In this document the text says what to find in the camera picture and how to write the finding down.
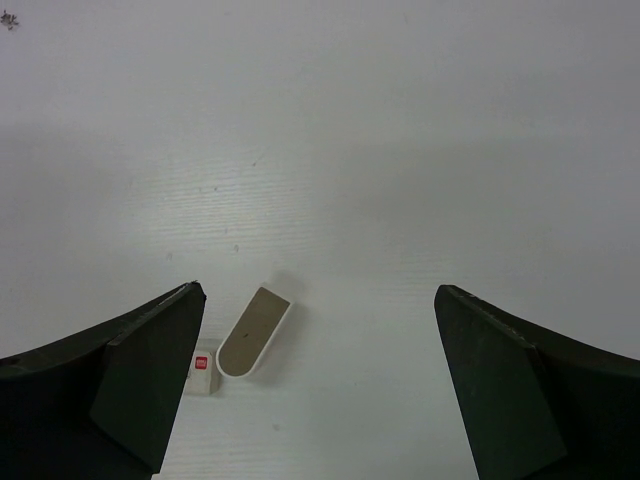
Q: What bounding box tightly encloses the white eraser red print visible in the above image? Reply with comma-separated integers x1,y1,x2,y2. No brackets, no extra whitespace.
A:
184,339,221,396

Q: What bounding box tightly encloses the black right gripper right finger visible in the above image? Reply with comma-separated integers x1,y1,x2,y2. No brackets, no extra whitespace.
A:
434,285,639,479

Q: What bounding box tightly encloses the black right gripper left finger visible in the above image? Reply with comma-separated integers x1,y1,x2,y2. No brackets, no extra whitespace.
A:
1,282,206,479

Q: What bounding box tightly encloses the red white sleeved eraser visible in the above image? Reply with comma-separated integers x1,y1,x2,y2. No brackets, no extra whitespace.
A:
216,285,294,379

